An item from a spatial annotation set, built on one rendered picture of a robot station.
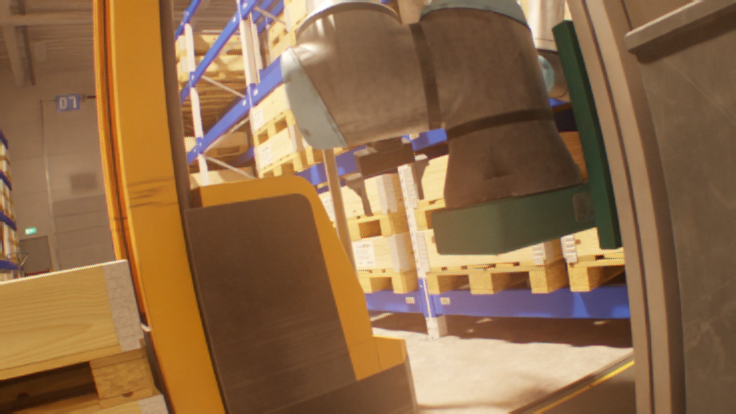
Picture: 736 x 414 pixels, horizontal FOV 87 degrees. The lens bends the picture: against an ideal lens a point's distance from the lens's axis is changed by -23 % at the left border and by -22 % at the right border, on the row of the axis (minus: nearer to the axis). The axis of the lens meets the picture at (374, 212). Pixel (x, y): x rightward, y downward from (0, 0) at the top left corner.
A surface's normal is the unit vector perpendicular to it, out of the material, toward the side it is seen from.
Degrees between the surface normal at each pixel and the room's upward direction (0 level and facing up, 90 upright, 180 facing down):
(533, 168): 70
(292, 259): 90
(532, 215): 90
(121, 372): 90
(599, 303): 90
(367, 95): 113
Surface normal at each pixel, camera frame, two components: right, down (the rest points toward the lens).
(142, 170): 0.57, -0.12
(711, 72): -0.92, 0.17
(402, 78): -0.02, 0.25
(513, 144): -0.21, -0.32
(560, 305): -0.80, 0.15
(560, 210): 0.33, -0.07
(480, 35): -0.16, -0.03
